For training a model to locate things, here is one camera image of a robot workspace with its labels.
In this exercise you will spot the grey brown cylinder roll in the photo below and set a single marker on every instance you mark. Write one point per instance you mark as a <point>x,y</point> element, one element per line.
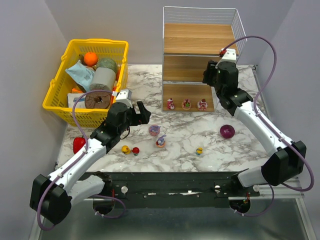
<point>101,89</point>

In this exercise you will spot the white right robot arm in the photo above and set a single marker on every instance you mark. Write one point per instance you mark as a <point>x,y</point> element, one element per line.
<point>284,162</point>

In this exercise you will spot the red bell pepper toy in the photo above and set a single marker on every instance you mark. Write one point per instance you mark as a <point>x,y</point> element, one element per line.
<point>78,143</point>

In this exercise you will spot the red hair mermaid toy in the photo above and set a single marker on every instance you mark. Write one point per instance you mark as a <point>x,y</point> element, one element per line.
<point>135,151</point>

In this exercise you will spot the purple bunny cupcake toy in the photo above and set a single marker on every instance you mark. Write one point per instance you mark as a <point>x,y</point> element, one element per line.
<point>161,142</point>

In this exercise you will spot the purple onion toy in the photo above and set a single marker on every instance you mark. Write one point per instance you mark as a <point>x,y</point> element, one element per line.
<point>227,131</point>

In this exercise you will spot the green round melon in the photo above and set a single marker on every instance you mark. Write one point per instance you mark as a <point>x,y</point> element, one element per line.
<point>107,63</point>

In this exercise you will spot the white wire wooden shelf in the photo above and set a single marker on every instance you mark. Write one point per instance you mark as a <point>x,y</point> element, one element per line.
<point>191,37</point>

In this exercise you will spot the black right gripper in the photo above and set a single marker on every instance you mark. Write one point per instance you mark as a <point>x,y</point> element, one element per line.
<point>208,74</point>

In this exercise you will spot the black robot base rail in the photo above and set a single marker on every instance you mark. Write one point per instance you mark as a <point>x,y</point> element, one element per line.
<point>173,189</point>

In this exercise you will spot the small yellow blue toy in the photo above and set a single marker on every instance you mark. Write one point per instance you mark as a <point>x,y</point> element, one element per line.
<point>199,151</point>

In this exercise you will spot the yellow duck toy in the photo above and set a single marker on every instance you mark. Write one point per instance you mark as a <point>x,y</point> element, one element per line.
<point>125,149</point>

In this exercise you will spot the white box in basket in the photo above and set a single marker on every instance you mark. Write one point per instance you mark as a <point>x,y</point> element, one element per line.
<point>73,97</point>

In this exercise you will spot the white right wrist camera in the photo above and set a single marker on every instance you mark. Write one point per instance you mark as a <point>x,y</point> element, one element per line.
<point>228,55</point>

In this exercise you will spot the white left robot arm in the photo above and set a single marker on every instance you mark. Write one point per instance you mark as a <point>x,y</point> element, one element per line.
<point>53,196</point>

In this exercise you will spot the yellow plastic basket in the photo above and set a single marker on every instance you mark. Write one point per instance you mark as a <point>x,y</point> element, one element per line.
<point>56,97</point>

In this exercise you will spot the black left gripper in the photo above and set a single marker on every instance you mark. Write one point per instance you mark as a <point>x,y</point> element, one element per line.
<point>136,116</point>

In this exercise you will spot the orange fruit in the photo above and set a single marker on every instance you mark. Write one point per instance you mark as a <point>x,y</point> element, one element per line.
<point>90,59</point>

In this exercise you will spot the purple owl pink cup toy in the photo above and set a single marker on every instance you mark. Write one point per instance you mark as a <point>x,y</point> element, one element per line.
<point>154,130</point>

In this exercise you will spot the light blue snack bag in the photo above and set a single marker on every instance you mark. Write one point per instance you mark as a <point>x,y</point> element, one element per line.
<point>81,74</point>

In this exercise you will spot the pink bear green flower toy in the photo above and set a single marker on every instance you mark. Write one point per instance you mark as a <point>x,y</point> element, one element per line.
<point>186,104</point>

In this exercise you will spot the pink strawberry cake toy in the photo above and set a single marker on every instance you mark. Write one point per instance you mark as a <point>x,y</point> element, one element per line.
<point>202,105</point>

